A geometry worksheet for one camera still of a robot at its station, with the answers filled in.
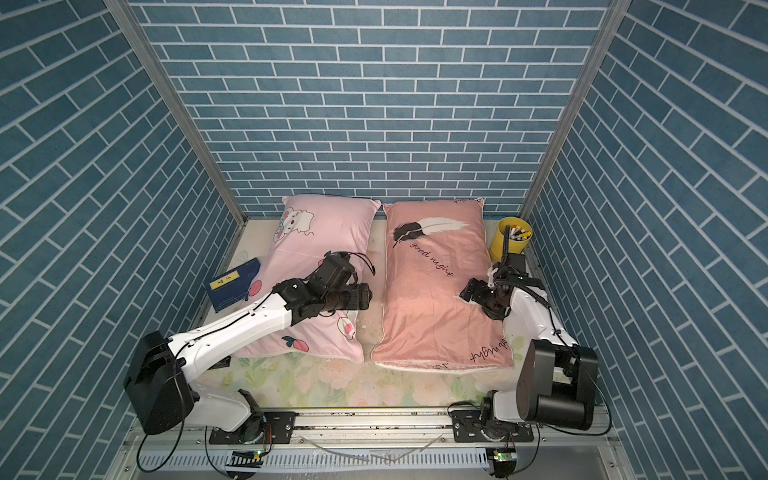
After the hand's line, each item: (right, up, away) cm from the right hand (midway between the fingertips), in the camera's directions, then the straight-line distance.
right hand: (475, 300), depth 89 cm
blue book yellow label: (-79, +2, +11) cm, 80 cm away
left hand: (-31, +2, -8) cm, 32 cm away
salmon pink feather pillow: (-11, +15, +13) cm, 23 cm away
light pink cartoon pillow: (-55, +23, +13) cm, 60 cm away
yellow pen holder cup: (+18, +20, +10) cm, 29 cm away
